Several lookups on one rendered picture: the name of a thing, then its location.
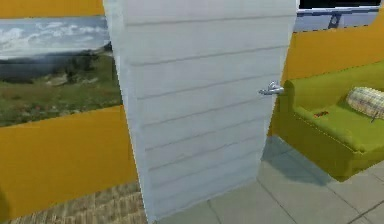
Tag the window with white frame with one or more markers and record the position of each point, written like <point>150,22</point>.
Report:
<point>336,13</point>

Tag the green sofa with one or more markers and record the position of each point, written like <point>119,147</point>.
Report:
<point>333,130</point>

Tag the landscape picture on wall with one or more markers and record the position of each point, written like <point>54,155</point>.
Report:
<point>56,73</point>

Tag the white panelled room door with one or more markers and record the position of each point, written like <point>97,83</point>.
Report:
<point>200,110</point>

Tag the plaid cylindrical cushion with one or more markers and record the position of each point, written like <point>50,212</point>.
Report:
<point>366,101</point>

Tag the small red-brown object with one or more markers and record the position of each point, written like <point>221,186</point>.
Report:
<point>321,114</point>

